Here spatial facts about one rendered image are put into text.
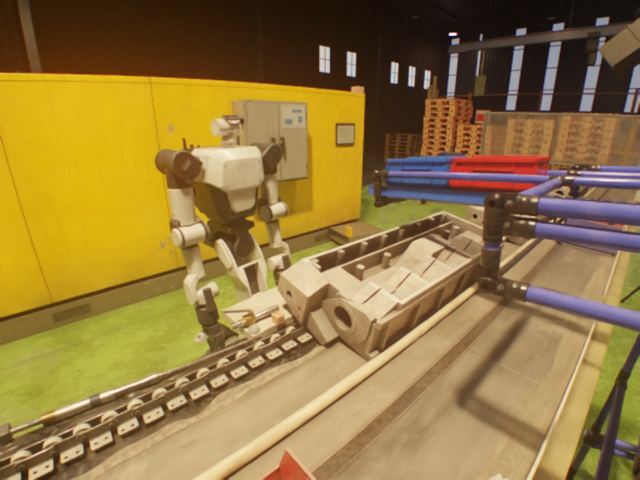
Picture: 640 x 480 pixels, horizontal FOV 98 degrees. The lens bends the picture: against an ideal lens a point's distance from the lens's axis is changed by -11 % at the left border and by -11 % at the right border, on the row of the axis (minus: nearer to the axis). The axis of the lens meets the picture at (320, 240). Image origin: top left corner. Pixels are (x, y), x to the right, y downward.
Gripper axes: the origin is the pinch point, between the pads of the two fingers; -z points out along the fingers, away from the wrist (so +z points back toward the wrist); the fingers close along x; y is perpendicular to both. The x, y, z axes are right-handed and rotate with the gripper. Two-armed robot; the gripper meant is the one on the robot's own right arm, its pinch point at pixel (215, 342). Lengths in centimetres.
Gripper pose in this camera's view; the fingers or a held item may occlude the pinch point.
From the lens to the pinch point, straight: 146.7
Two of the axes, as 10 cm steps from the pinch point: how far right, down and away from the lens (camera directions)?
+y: 6.4, -2.7, 7.2
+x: 7.5, 0.3, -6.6
